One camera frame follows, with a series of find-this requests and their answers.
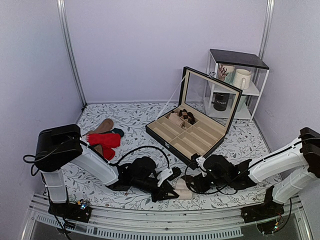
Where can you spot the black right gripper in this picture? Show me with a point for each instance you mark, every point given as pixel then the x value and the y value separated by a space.
pixel 199 185

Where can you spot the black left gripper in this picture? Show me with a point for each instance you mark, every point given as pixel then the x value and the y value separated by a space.
pixel 164 190

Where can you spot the cream brown striped sock pair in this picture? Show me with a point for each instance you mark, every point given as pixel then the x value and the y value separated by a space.
pixel 182 190

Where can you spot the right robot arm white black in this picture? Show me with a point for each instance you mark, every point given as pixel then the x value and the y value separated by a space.
pixel 302 155

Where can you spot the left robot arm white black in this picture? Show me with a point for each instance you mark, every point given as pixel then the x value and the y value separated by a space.
pixel 58 146

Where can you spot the floral patterned table mat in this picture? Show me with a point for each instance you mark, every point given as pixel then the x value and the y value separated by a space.
pixel 242 142

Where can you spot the rolled brown checked sock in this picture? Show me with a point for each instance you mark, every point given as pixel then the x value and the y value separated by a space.
pixel 187 116

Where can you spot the rolled cream sock in box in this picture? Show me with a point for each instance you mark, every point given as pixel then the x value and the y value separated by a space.
pixel 173 117

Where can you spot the black compartment box glass lid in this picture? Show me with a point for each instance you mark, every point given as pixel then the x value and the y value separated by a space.
pixel 207 133

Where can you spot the red sock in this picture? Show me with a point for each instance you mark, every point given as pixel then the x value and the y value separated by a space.
pixel 109 142

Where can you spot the dark green sock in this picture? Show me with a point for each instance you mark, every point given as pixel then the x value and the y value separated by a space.
pixel 118 131

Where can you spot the folded brown tan sock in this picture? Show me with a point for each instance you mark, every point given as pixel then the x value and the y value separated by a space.
pixel 99 149

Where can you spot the black cylindrical mug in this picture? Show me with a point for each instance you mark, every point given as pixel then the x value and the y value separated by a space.
pixel 221 101

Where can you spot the white ribbed mug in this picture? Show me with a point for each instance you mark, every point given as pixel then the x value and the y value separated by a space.
pixel 242 79

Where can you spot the white mug coral pattern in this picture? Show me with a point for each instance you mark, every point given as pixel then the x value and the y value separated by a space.
pixel 225 71

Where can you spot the white shelf black top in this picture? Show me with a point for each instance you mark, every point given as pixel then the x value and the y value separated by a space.
pixel 250 97

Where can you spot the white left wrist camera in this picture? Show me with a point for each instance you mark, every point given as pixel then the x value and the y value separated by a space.
pixel 168 174

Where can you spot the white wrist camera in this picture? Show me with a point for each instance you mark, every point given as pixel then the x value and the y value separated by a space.
pixel 200 160
pixel 168 174

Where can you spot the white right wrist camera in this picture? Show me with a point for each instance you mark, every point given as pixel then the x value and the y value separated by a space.
pixel 200 160

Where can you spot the aluminium front rail frame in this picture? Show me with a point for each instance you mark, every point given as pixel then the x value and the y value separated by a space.
pixel 127 224

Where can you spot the right aluminium corner post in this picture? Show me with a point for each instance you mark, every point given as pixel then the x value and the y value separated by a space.
pixel 266 28

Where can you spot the aluminium corner post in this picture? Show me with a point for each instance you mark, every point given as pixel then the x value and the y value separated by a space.
pixel 69 49
pixel 266 28

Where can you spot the left aluminium corner post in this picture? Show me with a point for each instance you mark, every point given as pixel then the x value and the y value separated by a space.
pixel 69 49

